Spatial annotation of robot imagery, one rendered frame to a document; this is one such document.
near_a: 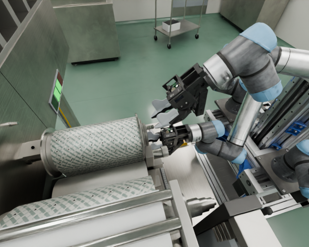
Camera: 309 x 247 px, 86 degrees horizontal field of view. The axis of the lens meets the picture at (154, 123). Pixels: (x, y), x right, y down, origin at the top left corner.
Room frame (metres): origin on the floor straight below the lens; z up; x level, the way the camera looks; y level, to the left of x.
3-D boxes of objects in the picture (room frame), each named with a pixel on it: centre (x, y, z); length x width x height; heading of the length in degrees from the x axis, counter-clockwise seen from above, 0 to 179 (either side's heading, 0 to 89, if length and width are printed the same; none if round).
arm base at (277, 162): (0.38, -0.72, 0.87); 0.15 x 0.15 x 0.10
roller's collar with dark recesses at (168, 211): (0.06, -0.03, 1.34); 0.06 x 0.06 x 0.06; 13
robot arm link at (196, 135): (0.41, -0.16, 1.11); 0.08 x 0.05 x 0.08; 14
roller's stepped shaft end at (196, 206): (0.08, -0.09, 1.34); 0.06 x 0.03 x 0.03; 103
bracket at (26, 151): (0.23, 0.34, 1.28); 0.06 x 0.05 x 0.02; 103
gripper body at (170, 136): (0.39, -0.08, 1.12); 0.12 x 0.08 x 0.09; 104
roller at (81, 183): (0.16, 0.14, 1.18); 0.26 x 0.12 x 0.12; 103
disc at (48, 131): (0.24, 0.30, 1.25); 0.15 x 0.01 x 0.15; 13
